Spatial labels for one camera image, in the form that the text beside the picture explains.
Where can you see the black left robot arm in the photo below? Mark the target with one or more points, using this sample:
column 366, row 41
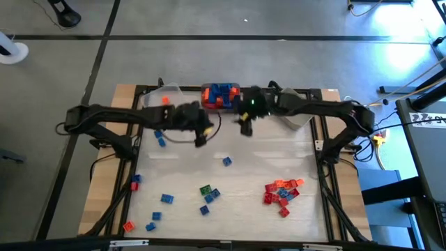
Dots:
column 115, row 115

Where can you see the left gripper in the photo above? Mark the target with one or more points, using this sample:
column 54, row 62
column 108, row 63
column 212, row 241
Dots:
column 188, row 116

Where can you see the black beam stand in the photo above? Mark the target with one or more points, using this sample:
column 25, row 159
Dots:
column 430, row 96

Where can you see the white floor stand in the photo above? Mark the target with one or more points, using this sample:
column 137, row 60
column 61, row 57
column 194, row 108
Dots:
column 14, row 54

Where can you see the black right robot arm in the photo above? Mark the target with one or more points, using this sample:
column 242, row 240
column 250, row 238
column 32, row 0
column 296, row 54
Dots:
column 324, row 106

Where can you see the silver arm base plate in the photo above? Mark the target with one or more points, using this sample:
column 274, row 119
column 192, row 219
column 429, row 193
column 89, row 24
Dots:
column 318, row 144

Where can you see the clear plastic bin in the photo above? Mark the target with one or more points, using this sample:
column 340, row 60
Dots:
column 172, row 91

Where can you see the long orange toy brick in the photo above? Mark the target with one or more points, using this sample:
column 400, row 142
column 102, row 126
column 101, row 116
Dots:
column 206, row 94

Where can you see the black floor stand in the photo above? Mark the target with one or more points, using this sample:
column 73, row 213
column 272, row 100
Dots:
column 66, row 15

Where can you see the yellow plug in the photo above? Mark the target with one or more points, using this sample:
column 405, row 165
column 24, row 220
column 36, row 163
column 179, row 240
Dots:
column 378, row 139

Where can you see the long red toy brick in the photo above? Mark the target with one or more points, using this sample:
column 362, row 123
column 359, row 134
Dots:
column 209, row 105

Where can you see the green toy brick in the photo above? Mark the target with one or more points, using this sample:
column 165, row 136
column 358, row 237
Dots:
column 205, row 190

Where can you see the black equipment desk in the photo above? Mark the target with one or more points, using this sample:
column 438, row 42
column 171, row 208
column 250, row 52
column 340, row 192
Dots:
column 425, row 157

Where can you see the white plastic bin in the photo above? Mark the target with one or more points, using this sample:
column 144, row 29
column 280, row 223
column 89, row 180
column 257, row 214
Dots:
column 296, row 121

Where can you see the smoky grey plastic bin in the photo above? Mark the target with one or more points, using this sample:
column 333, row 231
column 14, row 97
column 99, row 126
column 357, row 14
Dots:
column 212, row 111

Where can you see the silver frame bracket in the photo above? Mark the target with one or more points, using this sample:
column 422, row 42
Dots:
column 322, row 248
column 129, row 243

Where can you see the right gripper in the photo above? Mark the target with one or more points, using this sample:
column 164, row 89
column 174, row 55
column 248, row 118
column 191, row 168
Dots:
column 256, row 104

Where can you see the black aluminium table frame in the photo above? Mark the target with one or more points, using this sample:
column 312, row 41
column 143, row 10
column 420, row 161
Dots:
column 188, row 89

